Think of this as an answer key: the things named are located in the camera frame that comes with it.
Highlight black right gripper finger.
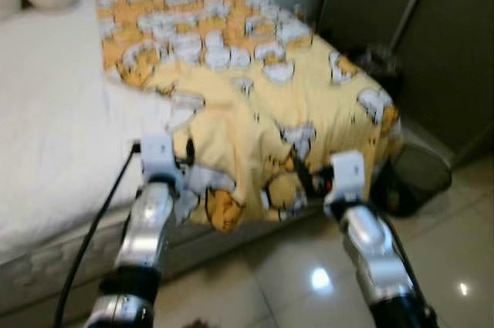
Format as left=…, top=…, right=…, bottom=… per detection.
left=293, top=154, right=316, bottom=196

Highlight yellow cartoon print blanket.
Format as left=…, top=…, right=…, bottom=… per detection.
left=94, top=0, right=404, bottom=234

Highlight black mesh waste bin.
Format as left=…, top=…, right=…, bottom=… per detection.
left=370, top=143, right=455, bottom=218

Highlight black bag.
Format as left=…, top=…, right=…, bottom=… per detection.
left=351, top=44, right=404, bottom=101

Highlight white quilted bedsheet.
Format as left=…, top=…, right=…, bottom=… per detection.
left=0, top=0, right=194, bottom=255

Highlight dark wardrobe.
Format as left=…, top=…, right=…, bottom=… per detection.
left=315, top=0, right=494, bottom=163

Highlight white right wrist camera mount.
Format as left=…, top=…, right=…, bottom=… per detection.
left=327, top=150, right=367, bottom=207

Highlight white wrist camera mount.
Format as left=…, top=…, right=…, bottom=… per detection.
left=139, top=133, right=180, bottom=186
left=327, top=150, right=367, bottom=207

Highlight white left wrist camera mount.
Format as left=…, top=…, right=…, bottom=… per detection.
left=139, top=133, right=180, bottom=186

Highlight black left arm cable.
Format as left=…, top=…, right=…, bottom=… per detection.
left=52, top=141, right=144, bottom=328

